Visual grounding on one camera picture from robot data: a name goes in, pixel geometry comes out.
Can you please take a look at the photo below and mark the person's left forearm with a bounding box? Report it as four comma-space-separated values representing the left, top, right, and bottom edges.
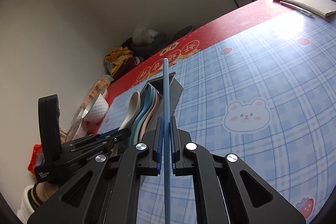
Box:
17, 182, 62, 218

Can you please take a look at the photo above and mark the clear snack packet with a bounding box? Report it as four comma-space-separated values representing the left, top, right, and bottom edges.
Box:
61, 108, 88, 144

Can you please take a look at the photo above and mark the white dimpled cup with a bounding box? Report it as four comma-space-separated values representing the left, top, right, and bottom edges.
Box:
82, 94, 109, 124

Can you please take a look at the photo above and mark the light blue chopstick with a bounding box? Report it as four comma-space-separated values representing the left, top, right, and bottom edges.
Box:
162, 58, 173, 224

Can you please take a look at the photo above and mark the clear plastic bag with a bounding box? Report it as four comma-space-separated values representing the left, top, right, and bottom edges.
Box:
133, 23, 158, 45

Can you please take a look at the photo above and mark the steel utensil holder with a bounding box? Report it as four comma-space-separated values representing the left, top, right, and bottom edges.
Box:
113, 72, 183, 159

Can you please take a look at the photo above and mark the pink spoon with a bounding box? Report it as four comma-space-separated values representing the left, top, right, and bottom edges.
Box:
139, 90, 160, 143

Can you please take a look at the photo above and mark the orange snack packet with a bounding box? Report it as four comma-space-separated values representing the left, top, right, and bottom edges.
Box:
88, 75, 114, 106

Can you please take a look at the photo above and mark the black bin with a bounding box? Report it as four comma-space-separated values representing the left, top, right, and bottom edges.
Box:
172, 26, 194, 42

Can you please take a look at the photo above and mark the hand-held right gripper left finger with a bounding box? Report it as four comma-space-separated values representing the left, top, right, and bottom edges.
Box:
27, 116, 165, 224

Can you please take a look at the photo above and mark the green spoon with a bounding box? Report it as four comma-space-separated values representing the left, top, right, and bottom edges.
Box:
130, 93, 152, 146

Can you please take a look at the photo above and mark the khaki spoon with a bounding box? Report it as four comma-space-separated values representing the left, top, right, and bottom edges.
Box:
119, 91, 141, 132

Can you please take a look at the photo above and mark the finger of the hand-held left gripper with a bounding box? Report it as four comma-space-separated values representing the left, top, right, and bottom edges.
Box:
69, 128, 132, 159
61, 129, 124, 148

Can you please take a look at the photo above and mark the red tablecloth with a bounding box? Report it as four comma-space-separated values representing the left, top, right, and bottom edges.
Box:
94, 0, 336, 136

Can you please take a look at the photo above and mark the yellow cloth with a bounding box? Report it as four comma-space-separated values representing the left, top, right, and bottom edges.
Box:
104, 47, 134, 78

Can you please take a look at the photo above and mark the silver pen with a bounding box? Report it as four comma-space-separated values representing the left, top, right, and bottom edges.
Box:
280, 0, 314, 17

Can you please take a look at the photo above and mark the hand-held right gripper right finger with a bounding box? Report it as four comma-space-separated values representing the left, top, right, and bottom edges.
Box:
171, 115, 306, 224

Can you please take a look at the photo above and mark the red snack packet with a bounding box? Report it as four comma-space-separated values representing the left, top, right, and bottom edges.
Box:
28, 144, 44, 175

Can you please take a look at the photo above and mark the beige notebook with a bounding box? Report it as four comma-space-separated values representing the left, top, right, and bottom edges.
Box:
270, 0, 336, 19

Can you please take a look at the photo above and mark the dark blue spoon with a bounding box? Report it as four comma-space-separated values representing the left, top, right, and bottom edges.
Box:
143, 86, 156, 120

